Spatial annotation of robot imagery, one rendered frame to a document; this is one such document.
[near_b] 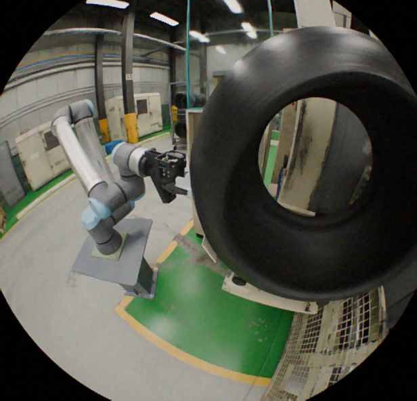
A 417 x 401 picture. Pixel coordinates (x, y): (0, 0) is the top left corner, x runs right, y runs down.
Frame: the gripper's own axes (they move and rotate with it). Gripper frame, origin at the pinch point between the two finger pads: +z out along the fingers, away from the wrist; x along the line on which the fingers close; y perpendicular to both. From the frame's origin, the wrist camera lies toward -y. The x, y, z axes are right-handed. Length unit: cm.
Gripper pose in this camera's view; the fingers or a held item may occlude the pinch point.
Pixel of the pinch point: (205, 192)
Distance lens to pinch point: 38.2
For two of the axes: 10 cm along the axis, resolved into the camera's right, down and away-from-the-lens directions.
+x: 4.5, -5.0, 7.4
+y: 1.1, -7.9, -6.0
